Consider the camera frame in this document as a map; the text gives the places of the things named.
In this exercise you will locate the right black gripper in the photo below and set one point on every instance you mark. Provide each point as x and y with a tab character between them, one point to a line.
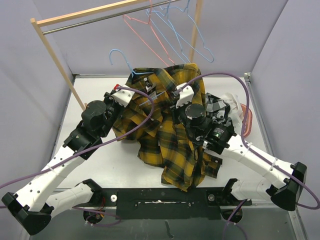
175	111

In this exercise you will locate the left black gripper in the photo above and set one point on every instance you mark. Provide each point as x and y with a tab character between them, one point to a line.
107	99

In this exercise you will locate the yellow plaid shirt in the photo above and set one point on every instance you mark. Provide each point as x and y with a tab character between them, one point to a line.
162	142

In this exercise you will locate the black white checked shirt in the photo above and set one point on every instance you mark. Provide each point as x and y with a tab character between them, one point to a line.
217	110

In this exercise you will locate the blue hanger of yellow shirt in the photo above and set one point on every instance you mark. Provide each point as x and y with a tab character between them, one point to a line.
133	73

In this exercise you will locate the pink plastic laundry basket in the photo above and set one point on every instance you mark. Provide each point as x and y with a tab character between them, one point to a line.
248	122

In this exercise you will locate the pink hanger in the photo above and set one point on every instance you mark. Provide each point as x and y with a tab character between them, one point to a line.
143	29

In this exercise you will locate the light blue wire hanger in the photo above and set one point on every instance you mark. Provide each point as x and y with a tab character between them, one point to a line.
195	33

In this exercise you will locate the blue hanger of white shirt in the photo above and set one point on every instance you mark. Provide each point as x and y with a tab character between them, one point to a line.
160	19

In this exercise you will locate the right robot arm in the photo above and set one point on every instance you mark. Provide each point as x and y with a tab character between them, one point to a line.
281	183

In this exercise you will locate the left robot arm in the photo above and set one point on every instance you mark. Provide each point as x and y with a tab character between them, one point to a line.
34	205

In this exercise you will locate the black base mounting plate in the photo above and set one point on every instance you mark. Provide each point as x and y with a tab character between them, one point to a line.
168	203

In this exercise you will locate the metal hanging rod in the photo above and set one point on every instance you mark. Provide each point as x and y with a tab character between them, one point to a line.
97	14

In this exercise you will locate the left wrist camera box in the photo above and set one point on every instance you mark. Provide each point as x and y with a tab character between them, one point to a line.
122	96

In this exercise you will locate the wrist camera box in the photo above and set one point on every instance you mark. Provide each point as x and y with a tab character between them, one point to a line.
184	94
122	96

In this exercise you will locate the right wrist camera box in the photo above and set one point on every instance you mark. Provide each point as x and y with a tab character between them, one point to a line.
184	94

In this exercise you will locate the wooden clothes rack frame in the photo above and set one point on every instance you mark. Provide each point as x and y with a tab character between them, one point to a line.
57	62

